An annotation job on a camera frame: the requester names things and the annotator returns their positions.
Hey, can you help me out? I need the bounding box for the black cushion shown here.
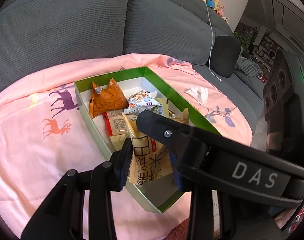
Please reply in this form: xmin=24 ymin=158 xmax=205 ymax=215
xmin=208 ymin=35 xmax=242 ymax=78

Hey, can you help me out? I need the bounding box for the yellow rice cracker packet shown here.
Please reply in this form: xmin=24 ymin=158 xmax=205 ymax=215
xmin=121 ymin=112 xmax=174 ymax=186

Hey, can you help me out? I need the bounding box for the green cardboard box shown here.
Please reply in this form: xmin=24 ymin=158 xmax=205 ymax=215
xmin=74 ymin=66 xmax=224 ymax=214

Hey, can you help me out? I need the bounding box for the grey striped cloth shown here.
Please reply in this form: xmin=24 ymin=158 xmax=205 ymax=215
xmin=235 ymin=57 xmax=260 ymax=77

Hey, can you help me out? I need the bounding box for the dark display shelf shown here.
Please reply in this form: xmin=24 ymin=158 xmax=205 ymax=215
xmin=252 ymin=36 xmax=280 ymax=68

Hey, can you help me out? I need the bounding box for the grey sofa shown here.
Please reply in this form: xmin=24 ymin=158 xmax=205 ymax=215
xmin=0 ymin=0 xmax=268 ymax=137

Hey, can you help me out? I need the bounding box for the silver peanut snack packet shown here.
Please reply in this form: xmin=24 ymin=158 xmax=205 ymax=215
xmin=123 ymin=89 xmax=159 ymax=116

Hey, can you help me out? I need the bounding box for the pink printed blanket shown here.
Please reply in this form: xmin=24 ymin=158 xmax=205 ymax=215
xmin=0 ymin=52 xmax=255 ymax=240

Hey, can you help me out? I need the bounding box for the white charging cable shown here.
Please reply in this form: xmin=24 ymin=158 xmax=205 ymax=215
xmin=205 ymin=2 xmax=223 ymax=82

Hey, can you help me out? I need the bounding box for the orange snack packet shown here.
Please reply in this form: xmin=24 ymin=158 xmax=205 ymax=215
xmin=88 ymin=78 xmax=129 ymax=120

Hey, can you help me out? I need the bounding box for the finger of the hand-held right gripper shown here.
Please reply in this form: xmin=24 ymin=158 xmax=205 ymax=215
xmin=136 ymin=110 xmax=210 ymax=161

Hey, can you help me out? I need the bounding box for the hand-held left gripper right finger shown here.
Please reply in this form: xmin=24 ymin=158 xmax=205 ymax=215
xmin=169 ymin=154 xmax=287 ymax=240

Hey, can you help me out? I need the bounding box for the crumpled white tissue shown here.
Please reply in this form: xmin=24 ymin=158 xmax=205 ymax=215
xmin=184 ymin=86 xmax=209 ymax=106

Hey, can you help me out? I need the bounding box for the green potted plant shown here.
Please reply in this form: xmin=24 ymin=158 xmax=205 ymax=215
xmin=233 ymin=26 xmax=259 ymax=53

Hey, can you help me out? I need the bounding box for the small beige snack packet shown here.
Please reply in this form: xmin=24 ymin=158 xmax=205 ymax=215
xmin=102 ymin=109 xmax=133 ymax=137

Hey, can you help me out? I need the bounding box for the brown panel with round holes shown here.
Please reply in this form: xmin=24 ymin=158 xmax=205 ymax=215
xmin=263 ymin=48 xmax=297 ymax=113

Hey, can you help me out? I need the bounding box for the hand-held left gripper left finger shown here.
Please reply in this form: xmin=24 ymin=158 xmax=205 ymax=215
xmin=20 ymin=137 xmax=134 ymax=240

